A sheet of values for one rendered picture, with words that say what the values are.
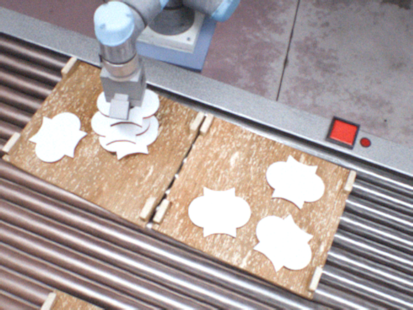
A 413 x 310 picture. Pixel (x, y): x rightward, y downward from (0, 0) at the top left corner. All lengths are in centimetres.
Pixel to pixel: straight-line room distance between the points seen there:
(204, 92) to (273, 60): 128
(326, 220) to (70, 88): 76
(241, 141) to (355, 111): 134
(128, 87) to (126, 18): 19
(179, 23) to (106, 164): 48
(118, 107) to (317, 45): 178
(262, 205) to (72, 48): 71
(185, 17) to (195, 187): 53
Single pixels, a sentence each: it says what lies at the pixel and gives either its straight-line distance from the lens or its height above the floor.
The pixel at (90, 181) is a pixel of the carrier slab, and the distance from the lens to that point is 133.
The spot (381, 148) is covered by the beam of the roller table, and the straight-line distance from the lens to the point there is 147.
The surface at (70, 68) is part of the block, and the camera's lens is 148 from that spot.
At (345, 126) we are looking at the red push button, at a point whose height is 93.
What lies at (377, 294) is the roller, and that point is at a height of 92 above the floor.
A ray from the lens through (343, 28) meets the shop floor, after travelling 294.
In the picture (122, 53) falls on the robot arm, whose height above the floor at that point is 129.
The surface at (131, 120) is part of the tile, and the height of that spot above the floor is 106.
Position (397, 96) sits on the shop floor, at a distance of 276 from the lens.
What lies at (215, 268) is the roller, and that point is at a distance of 125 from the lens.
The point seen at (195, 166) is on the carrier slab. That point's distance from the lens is 132.
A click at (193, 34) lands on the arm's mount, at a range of 159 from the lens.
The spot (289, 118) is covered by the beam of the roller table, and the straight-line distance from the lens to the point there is 144.
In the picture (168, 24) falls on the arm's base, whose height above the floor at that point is 95.
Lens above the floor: 213
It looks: 63 degrees down
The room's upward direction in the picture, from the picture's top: 5 degrees clockwise
